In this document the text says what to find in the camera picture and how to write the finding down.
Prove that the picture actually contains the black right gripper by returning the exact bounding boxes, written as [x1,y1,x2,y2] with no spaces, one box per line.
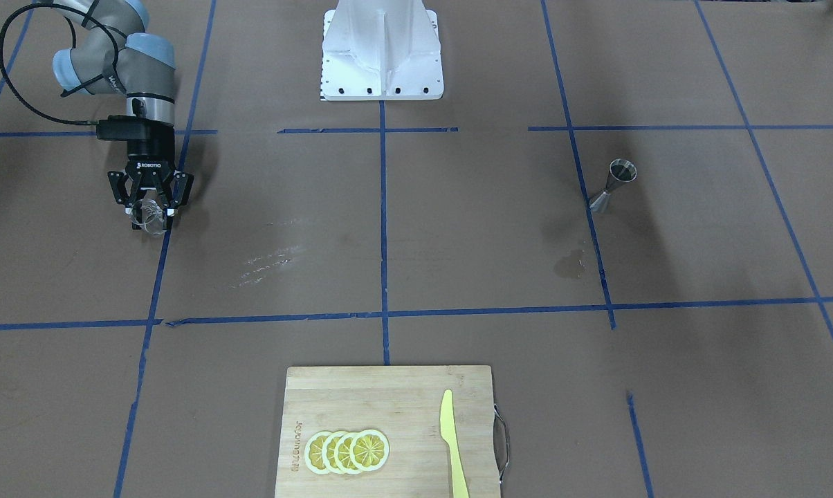
[107,129,194,217]

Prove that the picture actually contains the clear shot glass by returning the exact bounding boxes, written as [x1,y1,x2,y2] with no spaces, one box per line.
[126,198,173,237]

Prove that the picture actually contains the steel double jigger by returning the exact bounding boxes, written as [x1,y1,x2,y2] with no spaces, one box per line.
[589,158,637,212]

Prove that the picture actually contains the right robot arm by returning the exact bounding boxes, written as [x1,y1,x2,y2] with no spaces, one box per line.
[46,1,193,226]

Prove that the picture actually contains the wooden cutting board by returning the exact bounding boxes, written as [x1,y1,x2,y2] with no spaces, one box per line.
[275,365,502,497]

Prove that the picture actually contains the lemon slices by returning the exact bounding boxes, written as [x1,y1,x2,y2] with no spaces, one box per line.
[304,429,391,476]

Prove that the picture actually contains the yellow plastic knife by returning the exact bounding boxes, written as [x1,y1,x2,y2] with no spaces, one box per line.
[439,389,470,497]

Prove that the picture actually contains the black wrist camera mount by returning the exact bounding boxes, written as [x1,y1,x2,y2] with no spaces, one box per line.
[95,116,175,142]

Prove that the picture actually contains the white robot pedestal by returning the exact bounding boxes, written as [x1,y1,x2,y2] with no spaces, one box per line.
[320,1,445,101]

